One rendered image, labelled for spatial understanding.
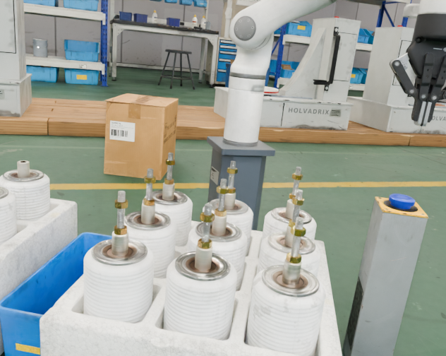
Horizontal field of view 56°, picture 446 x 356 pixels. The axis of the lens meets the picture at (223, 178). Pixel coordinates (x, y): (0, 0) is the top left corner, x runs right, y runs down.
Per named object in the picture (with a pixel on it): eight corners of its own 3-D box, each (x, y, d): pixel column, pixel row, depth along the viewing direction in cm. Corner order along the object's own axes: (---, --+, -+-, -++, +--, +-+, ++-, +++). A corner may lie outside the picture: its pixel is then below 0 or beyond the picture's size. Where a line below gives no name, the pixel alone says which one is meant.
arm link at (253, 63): (243, 11, 109) (236, 79, 114) (230, 6, 100) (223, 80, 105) (278, 13, 106) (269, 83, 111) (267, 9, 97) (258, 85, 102)
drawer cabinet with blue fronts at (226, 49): (204, 83, 648) (208, 37, 628) (233, 85, 663) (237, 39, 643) (214, 87, 595) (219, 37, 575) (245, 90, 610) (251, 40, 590)
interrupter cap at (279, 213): (300, 210, 83) (300, 206, 82) (318, 225, 76) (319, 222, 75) (264, 210, 80) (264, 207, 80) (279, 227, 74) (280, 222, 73)
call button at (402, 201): (384, 203, 72) (387, 191, 72) (408, 206, 72) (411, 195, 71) (389, 210, 68) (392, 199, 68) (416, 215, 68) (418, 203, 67)
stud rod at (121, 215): (115, 244, 58) (116, 191, 56) (118, 241, 59) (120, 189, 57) (121, 245, 58) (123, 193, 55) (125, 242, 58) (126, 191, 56)
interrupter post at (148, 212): (157, 220, 71) (157, 202, 70) (152, 226, 69) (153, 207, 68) (143, 218, 71) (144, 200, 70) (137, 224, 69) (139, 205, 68)
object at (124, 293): (70, 373, 60) (68, 260, 55) (105, 333, 69) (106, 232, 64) (130, 392, 58) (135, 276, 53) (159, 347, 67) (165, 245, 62)
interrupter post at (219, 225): (224, 230, 70) (225, 211, 69) (227, 236, 68) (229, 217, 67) (209, 230, 69) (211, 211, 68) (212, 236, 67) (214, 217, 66)
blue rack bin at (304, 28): (270, 34, 578) (272, 18, 571) (295, 37, 590) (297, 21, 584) (287, 34, 533) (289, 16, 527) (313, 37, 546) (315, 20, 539)
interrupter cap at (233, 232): (234, 224, 73) (235, 220, 73) (247, 243, 66) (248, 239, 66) (191, 224, 71) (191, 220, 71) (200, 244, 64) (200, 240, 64)
